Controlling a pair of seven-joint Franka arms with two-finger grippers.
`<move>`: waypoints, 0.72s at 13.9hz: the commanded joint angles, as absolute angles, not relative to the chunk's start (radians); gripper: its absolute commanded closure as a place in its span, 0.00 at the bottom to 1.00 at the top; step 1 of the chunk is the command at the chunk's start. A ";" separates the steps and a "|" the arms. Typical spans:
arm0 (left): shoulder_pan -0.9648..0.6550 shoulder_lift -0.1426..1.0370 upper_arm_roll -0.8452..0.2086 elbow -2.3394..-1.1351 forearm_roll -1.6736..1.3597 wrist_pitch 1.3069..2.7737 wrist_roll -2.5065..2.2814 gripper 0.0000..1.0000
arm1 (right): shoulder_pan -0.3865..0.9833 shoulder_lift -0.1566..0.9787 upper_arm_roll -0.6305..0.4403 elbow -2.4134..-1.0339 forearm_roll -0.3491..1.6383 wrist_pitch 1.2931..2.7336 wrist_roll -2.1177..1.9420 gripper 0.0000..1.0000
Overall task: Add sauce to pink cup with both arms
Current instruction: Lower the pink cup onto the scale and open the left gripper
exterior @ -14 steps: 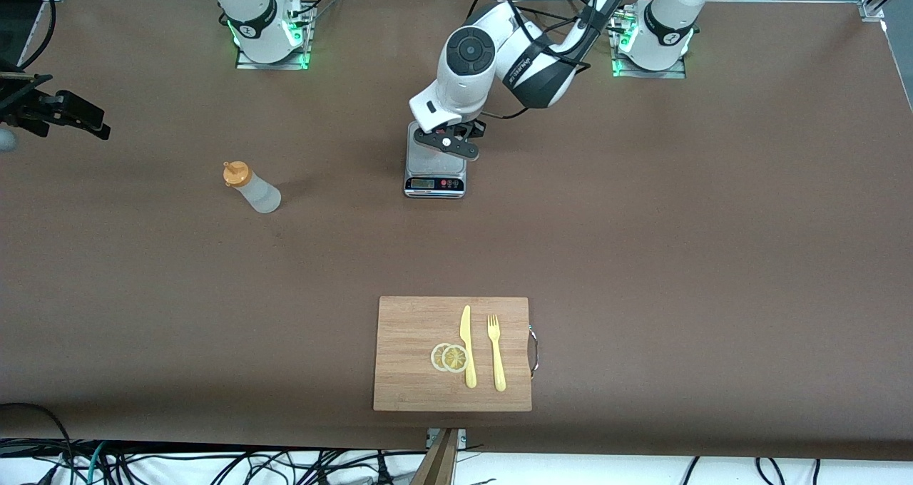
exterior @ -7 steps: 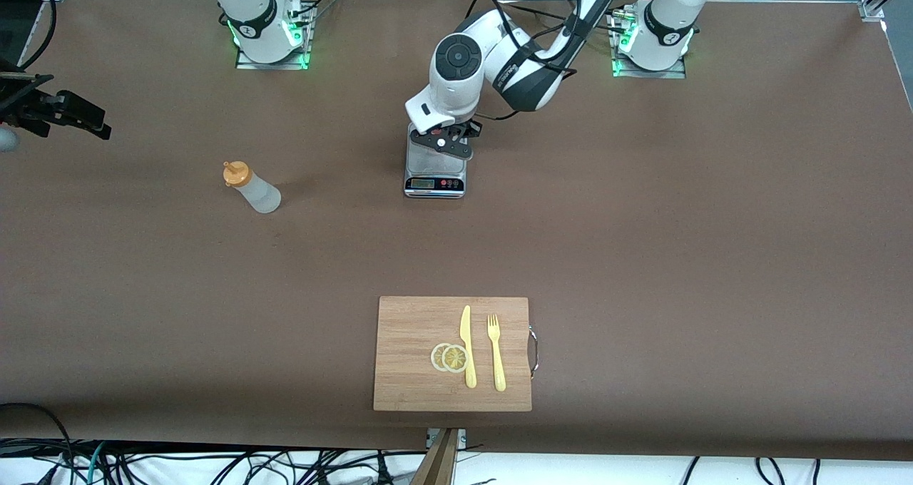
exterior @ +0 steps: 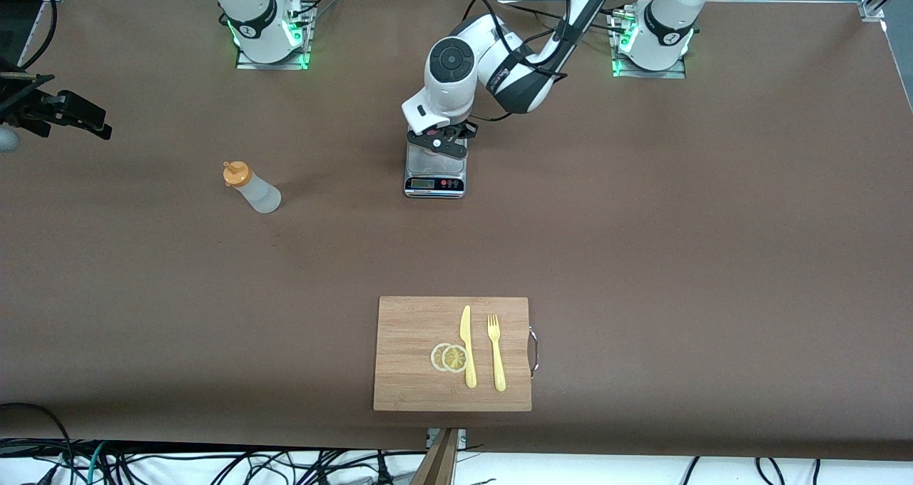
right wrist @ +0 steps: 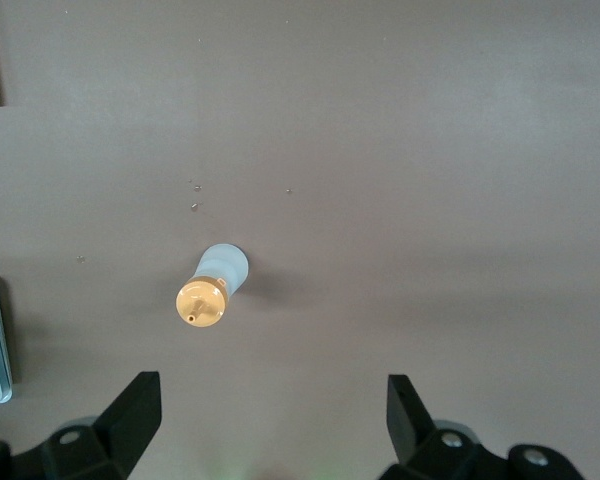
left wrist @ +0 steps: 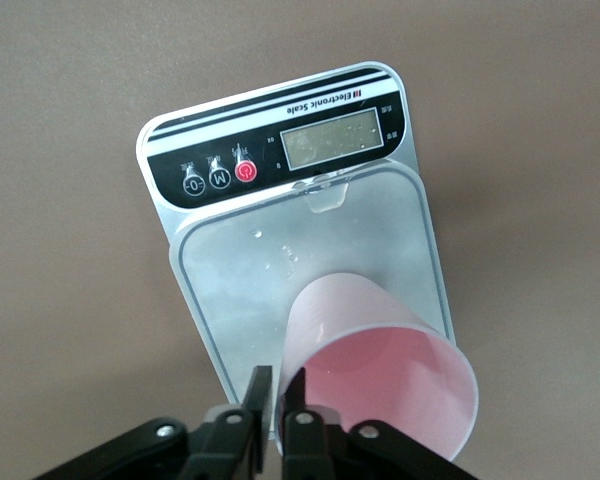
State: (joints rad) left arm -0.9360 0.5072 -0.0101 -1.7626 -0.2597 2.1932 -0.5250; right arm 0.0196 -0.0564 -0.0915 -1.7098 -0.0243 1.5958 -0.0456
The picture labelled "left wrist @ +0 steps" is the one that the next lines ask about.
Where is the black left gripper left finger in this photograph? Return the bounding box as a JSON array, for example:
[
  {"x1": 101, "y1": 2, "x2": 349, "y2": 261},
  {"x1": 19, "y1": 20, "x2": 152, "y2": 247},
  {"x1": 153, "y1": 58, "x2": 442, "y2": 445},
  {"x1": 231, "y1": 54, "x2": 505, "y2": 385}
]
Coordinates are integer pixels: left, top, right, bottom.
[{"x1": 29, "y1": 364, "x2": 274, "y2": 480}]

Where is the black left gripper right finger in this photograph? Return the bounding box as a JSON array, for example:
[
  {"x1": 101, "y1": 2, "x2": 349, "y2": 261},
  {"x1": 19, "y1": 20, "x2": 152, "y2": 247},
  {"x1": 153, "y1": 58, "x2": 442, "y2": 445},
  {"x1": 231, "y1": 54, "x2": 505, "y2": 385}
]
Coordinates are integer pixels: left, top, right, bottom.
[{"x1": 279, "y1": 367, "x2": 481, "y2": 480}]

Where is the pink plastic cup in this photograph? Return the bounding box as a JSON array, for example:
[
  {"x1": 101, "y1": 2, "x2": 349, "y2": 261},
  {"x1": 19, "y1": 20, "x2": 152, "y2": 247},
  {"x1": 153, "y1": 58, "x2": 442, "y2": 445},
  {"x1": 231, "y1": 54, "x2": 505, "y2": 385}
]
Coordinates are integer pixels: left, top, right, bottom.
[{"x1": 277, "y1": 272, "x2": 480, "y2": 464}]

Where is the silver digital kitchen scale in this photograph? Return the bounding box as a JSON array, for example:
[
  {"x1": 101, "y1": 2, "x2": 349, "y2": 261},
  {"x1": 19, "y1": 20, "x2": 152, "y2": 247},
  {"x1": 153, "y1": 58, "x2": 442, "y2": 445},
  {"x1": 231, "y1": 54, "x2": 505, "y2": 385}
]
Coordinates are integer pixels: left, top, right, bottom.
[{"x1": 135, "y1": 60, "x2": 457, "y2": 416}]

